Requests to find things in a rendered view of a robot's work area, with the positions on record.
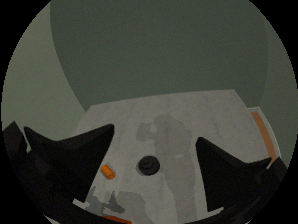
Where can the orange knob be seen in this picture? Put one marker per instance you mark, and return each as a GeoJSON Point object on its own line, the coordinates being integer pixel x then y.
{"type": "Point", "coordinates": [107, 172]}

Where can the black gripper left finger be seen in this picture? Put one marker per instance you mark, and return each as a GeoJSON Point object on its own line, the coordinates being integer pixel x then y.
{"type": "Point", "coordinates": [75, 160]}

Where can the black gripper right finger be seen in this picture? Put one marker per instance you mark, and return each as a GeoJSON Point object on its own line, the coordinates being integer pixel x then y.
{"type": "Point", "coordinates": [224, 175]}

